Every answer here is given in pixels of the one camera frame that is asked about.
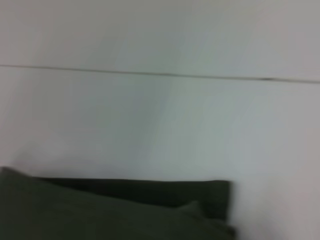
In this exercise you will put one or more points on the dark green FREE t-shirt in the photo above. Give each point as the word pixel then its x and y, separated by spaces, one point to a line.
pixel 100 212

